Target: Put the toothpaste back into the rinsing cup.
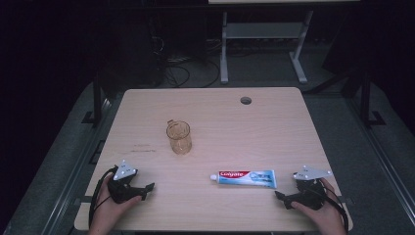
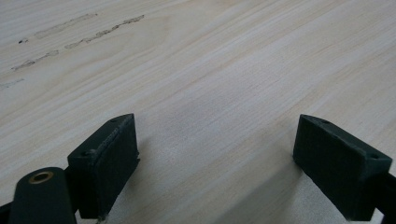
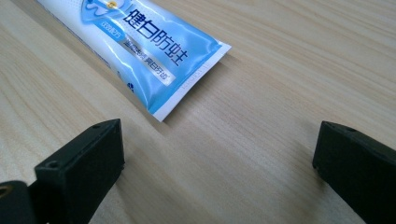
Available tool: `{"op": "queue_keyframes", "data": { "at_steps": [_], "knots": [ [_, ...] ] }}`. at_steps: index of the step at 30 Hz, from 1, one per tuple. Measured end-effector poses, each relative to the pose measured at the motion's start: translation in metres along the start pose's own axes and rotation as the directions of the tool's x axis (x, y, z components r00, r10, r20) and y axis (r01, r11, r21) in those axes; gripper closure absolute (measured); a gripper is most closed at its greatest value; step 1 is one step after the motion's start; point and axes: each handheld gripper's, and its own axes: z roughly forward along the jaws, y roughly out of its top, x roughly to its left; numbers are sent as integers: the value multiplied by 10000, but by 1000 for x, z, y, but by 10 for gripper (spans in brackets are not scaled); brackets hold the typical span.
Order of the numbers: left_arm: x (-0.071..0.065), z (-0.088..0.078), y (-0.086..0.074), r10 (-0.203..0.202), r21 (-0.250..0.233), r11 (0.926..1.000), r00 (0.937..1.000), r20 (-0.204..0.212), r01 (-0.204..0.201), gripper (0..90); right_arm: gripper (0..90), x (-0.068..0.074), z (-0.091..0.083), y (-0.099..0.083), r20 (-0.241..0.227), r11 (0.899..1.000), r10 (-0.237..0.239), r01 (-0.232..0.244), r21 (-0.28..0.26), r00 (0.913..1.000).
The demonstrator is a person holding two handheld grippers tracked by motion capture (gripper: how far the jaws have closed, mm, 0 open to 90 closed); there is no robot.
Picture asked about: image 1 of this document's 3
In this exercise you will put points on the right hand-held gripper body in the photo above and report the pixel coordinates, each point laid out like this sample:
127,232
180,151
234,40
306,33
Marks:
309,196

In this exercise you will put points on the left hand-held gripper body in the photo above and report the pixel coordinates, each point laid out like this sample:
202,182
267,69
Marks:
121,191

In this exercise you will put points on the blue and red toothpaste tube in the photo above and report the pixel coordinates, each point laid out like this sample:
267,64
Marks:
248,178

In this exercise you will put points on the clear amber glass cup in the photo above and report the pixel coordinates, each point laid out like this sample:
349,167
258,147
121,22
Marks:
179,138

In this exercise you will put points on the person's right hand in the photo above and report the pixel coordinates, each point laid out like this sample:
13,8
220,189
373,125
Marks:
321,217

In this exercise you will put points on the person's left hand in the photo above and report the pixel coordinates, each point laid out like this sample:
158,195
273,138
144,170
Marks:
107,212

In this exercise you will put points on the black metal stand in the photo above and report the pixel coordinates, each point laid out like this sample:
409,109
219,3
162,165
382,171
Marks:
367,101
97,98

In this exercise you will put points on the white metal table frame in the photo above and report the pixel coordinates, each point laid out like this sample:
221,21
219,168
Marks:
261,31

